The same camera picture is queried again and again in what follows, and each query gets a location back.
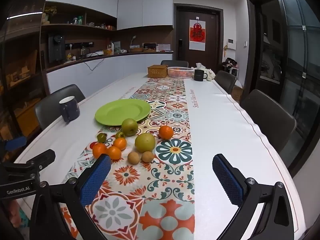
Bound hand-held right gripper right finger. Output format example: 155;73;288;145
212;154;295;240

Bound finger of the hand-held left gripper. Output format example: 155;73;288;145
25;149;56;167
0;137;27;153

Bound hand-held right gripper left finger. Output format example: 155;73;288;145
29;154;112;240

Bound orange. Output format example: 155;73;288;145
92;142;108;159
113;138;127;151
107;146;122;160
159;125;174;140

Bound brown kiwi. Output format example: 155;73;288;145
141;151;155;163
127;151;140;165

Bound yellow-green pear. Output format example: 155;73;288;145
135;133;156;153

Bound large green pear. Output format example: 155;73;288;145
121;118;139;137

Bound green plate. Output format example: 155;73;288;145
95;99;151;126

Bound dark blue mug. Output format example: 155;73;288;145
59;96;80;123

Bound grey chair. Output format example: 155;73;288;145
240;89;297;153
215;70;237;94
35;84;86;130
161;60;189;68

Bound dark glass display cabinet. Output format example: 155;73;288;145
0;5;48;155

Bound patterned table runner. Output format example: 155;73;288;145
60;76;195;240

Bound black water dispenser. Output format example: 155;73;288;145
48;33;66;63

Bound black mug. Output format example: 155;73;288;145
194;69;208;82

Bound dark pile of bags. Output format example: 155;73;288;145
222;58;239;73

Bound white lower cabinets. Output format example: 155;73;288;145
46;52;173;95

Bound white cabinets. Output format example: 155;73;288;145
46;0;174;30
46;52;173;95

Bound wicker box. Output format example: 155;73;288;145
147;65;168;78

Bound glass sliding door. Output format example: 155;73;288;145
246;0;320;178

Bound dark wooden door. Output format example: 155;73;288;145
174;4;224;68

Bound white upper cabinets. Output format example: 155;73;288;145
46;0;174;30

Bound black power rail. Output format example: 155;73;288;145
65;42;95;48

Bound red and white wall calendar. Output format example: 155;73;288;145
189;19;206;50

